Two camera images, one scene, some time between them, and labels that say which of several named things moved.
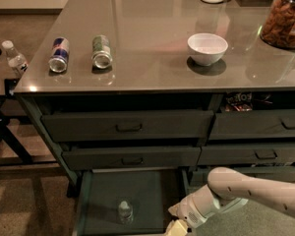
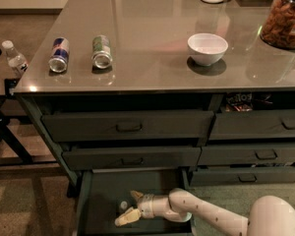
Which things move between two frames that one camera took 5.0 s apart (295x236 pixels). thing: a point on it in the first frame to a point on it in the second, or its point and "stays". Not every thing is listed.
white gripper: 191,211 to 147,204
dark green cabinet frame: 191,131 stays
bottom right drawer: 199,175 stays
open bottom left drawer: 128,202 stays
